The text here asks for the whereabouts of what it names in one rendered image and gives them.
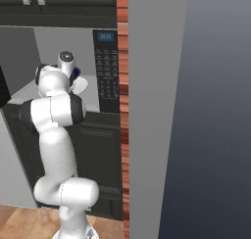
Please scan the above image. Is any white round microwave plate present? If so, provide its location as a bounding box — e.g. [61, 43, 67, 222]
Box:
[70, 77, 90, 96]

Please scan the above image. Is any dark lower cupboard door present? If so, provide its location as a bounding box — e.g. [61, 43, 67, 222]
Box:
[64, 118, 125, 221]

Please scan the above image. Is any dark upper cupboard door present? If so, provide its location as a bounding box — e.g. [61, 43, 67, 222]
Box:
[0, 0, 42, 16]
[40, 0, 118, 17]

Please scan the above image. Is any dark cupboard door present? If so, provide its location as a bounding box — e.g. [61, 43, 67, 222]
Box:
[64, 118, 125, 221]
[0, 0, 42, 16]
[40, 0, 118, 17]

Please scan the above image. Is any blue bowl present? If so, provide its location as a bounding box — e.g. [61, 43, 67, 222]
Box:
[50, 64, 82, 84]

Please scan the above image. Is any black microwave door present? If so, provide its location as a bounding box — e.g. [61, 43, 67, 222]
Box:
[0, 65, 13, 110]

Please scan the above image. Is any grey fridge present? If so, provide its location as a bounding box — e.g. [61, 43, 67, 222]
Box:
[127, 0, 251, 239]

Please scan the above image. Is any black microwave oven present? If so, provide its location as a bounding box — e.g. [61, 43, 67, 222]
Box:
[0, 24, 121, 116]

